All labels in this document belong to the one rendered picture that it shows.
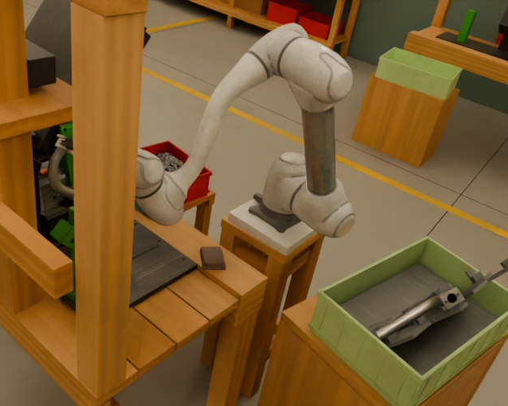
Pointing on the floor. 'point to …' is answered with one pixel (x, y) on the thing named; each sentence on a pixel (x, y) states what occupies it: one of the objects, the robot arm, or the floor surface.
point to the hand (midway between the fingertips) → (68, 147)
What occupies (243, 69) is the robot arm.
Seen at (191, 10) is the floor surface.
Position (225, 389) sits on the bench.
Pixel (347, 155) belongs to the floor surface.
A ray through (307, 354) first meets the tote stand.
